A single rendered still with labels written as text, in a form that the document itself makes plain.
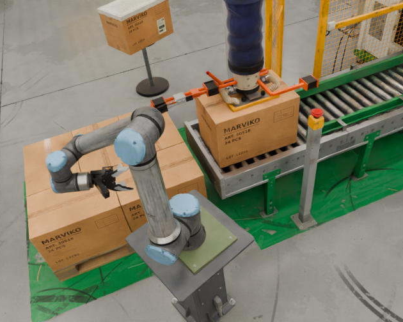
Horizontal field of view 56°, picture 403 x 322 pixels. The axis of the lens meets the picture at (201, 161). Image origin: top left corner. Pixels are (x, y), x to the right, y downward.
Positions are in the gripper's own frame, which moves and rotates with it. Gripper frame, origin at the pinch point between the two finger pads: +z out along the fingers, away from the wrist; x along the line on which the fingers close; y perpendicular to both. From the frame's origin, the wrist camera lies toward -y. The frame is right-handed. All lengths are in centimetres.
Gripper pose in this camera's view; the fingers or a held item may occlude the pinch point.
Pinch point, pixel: (132, 179)
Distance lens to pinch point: 183.7
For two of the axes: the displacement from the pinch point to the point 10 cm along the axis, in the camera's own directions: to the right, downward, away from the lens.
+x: 0.0, 7.3, 6.8
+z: 9.9, -1.0, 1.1
